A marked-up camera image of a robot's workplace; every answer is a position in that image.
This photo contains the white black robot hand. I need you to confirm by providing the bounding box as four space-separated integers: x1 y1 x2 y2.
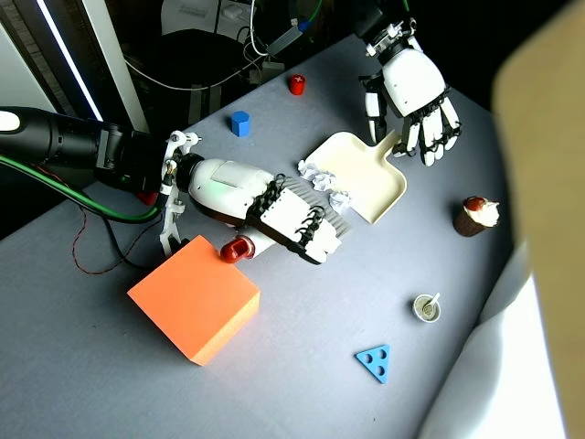
359 44 463 167
186 155 344 266

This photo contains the white paper ball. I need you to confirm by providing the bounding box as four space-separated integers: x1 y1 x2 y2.
312 170 337 192
297 158 321 180
328 190 353 214

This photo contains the cream plastic dustpan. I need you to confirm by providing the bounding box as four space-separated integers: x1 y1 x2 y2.
303 129 408 225

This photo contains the blue hexagonal block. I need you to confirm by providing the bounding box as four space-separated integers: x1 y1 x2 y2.
230 111 252 138

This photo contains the large orange box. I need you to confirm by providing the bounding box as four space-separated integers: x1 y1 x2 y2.
126 234 261 367

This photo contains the grey usb adapter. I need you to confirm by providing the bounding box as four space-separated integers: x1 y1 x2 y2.
266 26 303 54

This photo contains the beige board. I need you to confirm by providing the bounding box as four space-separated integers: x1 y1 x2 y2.
492 0 585 439

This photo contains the toy cupcake with strawberry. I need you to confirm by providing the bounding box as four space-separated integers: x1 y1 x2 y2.
452 196 501 238

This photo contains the grey table cloth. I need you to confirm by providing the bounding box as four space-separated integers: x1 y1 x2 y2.
0 34 534 439

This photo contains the small white toy cup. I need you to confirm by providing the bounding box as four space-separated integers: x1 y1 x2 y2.
412 294 442 323

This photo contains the blue triangle with three holes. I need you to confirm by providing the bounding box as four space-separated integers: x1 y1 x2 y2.
355 343 392 385

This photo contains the white backdrop sheet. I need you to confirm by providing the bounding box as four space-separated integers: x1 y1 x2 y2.
418 269 570 439

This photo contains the thin green cable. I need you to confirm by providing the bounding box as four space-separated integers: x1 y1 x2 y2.
296 0 324 29

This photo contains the white cable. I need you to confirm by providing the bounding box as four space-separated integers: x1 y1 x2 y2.
123 0 275 91

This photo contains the thin red black wire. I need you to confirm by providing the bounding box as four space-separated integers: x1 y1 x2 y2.
71 204 154 276

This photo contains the white door frame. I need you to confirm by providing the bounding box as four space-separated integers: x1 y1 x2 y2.
0 0 152 134

